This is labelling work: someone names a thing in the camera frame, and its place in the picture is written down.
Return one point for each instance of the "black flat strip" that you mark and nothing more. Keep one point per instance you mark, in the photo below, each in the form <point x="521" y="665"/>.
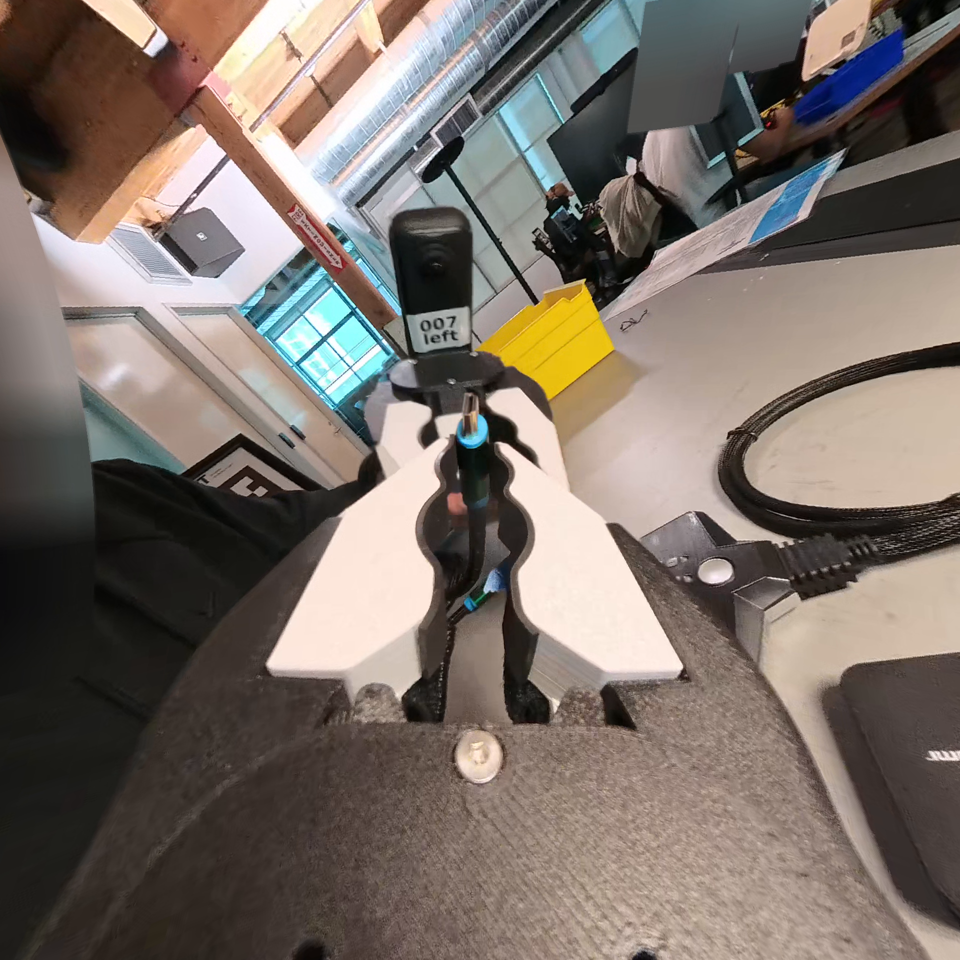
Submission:
<point x="885" y="210"/>

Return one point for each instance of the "white paper sheet blue header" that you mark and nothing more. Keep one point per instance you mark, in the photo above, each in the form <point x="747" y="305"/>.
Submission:
<point x="712" y="240"/>

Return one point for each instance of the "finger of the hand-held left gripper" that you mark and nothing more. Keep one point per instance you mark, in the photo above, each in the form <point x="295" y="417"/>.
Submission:
<point x="390" y="427"/>
<point x="544" y="442"/>

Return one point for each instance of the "person's left hand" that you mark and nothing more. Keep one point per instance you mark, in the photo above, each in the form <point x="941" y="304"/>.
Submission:
<point x="455" y="504"/>

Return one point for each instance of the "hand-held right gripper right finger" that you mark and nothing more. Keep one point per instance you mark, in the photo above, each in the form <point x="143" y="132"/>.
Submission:
<point x="592" y="600"/>

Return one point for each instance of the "black monitor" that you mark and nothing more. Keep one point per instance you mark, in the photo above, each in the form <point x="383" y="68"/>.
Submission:
<point x="592" y="127"/>

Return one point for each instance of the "wooden beam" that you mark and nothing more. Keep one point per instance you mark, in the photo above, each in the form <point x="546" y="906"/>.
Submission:
<point x="225" y="135"/>

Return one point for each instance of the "silver air duct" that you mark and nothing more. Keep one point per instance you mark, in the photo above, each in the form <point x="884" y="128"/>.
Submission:
<point x="420" y="82"/>

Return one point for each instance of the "black disc pole stand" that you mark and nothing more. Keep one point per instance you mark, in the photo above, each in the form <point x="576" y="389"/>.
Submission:
<point x="442" y="161"/>

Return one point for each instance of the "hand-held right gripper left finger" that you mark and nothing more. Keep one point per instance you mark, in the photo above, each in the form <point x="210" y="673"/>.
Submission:
<point x="352" y="600"/>

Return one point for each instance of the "white boxy device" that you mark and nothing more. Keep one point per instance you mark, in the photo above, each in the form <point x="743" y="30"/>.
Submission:
<point x="832" y="37"/>

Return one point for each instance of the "black wall speaker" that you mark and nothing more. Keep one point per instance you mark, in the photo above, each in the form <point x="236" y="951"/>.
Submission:
<point x="206" y="244"/>

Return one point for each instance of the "small blue bin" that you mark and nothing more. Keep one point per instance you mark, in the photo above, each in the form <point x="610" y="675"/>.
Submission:
<point x="847" y="82"/>

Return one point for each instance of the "yellow plastic bin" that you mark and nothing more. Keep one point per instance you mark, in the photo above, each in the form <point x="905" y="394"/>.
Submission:
<point x="555" y="337"/>

